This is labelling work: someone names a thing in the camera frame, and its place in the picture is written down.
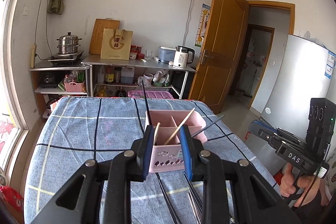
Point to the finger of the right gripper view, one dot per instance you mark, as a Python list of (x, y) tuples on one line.
[(267, 132)]

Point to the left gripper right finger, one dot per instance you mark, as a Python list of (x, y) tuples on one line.
[(232, 190)]

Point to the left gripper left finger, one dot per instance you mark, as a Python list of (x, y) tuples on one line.
[(99, 192)]

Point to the black chopstick silver band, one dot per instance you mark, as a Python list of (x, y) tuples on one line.
[(194, 194), (172, 212)]

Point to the wooden chopstick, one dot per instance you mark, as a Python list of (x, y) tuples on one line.
[(156, 133), (179, 127)]

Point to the metal chopstick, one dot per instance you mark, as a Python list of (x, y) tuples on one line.
[(194, 208)]

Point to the steel kitchen shelf table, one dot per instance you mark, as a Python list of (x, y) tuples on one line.
[(142, 66)]

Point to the right hand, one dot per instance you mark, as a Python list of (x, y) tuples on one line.
[(288, 184)]

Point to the blue plaid tablecloth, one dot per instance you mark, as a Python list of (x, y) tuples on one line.
[(82, 128)]

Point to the white refrigerator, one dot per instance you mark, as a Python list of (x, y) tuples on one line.
[(305, 73)]

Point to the pink utensil basket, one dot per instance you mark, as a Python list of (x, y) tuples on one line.
[(169, 157)]

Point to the wooden door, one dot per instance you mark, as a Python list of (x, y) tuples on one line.
[(220, 52)]

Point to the pink storage box lid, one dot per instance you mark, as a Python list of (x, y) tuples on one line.
[(150, 94)]

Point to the pink woven basket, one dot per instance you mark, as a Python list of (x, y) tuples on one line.
[(74, 87)]

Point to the dark soy sauce bottle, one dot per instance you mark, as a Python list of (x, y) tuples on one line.
[(108, 74)]

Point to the white plastic jug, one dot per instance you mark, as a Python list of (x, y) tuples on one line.
[(127, 75)]

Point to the white electric kettle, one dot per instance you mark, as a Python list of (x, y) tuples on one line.
[(183, 57)]

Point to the small steel side shelf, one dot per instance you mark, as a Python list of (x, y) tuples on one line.
[(48, 83)]

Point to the blue plastic container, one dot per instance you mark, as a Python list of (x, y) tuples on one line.
[(166, 54)]

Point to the black induction cooker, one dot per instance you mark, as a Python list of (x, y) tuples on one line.
[(65, 59)]

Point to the giraffe height chart poster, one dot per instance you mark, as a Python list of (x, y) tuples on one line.
[(204, 18)]

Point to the wooden cutting board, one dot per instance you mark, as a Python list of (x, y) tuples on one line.
[(97, 34)]

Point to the red jar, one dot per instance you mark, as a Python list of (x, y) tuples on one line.
[(133, 52)]

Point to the clear drinking glass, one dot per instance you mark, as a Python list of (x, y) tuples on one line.
[(148, 54)]

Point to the tan paper gift bag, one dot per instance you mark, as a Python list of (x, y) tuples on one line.
[(116, 44)]

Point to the stainless steel steamer pot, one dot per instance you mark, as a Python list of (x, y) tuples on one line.
[(68, 44)]

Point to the window frame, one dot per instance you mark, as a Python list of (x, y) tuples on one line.
[(12, 168)]

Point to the power strip on wall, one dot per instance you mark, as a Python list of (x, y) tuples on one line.
[(33, 53)]

